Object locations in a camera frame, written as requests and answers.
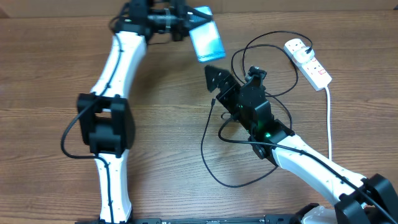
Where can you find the white USB charger plug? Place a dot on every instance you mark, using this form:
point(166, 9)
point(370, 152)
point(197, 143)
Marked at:
point(303, 55)

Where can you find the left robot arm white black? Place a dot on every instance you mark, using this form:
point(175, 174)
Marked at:
point(105, 118)

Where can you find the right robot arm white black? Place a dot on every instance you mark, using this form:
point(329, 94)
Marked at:
point(354, 197)

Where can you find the white power strip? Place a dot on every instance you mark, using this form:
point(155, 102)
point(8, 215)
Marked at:
point(313, 71)

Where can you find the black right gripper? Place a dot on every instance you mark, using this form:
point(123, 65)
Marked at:
point(229, 88)

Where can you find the Galaxy smartphone blue screen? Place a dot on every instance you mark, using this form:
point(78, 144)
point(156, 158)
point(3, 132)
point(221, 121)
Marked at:
point(207, 42)

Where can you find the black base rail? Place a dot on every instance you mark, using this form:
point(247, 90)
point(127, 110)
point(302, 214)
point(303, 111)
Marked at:
point(268, 219)

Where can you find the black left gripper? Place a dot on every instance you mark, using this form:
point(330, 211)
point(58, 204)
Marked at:
point(184, 14)

